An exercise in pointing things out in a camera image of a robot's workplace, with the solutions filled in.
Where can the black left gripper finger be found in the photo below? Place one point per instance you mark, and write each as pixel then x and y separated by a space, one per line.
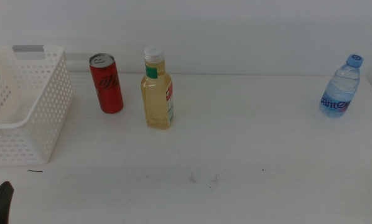
pixel 1 205

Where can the red soda can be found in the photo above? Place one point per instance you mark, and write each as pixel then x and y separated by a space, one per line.
pixel 108 93

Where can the yellow tea bottle white cap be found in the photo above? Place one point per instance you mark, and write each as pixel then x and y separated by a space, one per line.
pixel 156 102

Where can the clear water bottle blue cap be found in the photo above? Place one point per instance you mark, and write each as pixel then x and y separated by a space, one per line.
pixel 338 90

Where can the white perforated plastic basket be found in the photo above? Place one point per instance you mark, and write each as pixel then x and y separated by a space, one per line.
pixel 8 125

